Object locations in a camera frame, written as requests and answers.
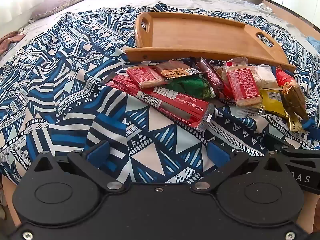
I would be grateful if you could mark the white crumpled tissue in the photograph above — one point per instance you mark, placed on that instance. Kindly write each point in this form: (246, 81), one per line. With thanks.
(265, 8)

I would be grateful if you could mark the yellow snack packet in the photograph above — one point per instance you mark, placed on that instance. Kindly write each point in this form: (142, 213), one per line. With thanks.
(272, 102)

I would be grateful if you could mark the small red white packet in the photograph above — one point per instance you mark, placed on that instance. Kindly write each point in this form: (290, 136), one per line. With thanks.
(236, 62)

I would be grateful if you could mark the wooden tray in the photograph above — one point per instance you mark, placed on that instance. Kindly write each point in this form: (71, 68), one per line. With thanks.
(200, 37)

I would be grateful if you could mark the light blue cloth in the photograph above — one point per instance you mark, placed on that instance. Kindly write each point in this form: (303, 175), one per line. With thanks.
(313, 45)

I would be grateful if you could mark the red label biscuit packet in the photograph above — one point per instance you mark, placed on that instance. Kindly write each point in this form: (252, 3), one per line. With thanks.
(243, 85)

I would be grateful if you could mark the long red sachet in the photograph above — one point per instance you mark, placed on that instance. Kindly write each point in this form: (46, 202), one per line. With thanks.
(175, 102)

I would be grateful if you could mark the pink red snack packet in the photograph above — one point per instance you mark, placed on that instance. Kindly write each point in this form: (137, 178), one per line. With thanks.
(226, 91)

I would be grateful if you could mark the green snack packet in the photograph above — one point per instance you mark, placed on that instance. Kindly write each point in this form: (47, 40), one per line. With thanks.
(192, 86)

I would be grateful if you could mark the blue patterned blanket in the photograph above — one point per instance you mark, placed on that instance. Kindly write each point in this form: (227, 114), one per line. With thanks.
(62, 80)

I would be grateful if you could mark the brown cloth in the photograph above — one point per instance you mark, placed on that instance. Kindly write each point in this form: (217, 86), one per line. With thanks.
(10, 41)

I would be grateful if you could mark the clear cream snack packet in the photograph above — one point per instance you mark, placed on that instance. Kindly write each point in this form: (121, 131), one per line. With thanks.
(266, 76)

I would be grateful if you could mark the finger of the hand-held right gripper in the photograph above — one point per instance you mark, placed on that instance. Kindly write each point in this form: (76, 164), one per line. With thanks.
(314, 132)
(275, 141)

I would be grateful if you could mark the red label wafer packet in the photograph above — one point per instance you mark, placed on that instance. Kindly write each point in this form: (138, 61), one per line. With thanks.
(145, 76)

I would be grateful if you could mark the gold snack packet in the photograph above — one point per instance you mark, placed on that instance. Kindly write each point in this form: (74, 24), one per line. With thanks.
(296, 105)

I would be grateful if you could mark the purple floral pillow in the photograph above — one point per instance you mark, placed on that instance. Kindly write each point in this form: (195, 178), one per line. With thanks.
(60, 3)

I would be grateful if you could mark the dark red snack packet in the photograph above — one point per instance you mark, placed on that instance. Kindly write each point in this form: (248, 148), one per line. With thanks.
(208, 73)

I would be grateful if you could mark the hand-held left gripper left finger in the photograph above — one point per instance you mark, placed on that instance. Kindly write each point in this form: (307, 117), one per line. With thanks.
(98, 153)

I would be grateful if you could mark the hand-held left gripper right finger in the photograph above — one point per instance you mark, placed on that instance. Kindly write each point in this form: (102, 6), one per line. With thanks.
(217, 155)

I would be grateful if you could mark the brown peanut bar packet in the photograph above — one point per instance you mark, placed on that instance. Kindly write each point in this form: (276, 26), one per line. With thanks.
(172, 68)

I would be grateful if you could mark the bed with grey sheet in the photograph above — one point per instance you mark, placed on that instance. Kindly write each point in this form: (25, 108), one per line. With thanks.
(200, 2)

